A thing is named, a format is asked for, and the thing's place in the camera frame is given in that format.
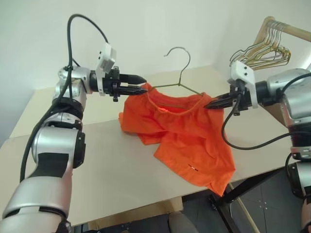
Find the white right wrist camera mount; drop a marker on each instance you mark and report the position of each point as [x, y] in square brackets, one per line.
[243, 71]

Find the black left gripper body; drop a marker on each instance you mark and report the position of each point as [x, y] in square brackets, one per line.
[113, 85]

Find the grey rounded object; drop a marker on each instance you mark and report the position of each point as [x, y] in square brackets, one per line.
[182, 223]

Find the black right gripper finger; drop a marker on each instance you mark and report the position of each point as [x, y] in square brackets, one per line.
[222, 99]
[218, 105]

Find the light wooden clothes rack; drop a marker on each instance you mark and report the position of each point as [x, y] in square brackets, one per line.
[298, 32]

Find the black metal table frame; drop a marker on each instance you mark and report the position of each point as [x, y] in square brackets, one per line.
[243, 191]

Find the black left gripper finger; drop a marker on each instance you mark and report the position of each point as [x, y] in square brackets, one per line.
[132, 90]
[132, 79]

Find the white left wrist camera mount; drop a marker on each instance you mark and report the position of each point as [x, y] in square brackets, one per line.
[107, 55]

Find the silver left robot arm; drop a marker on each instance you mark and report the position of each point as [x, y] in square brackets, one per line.
[56, 143]

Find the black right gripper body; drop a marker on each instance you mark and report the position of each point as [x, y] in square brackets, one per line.
[245, 102]

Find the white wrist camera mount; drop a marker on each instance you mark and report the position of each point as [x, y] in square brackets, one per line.
[107, 55]
[243, 71]

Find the light wooden floor slat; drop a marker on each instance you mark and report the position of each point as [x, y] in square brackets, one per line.
[245, 213]

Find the orange shorts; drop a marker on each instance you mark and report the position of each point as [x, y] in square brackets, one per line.
[189, 136]

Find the brown cardboard box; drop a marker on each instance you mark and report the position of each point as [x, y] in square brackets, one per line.
[279, 114]

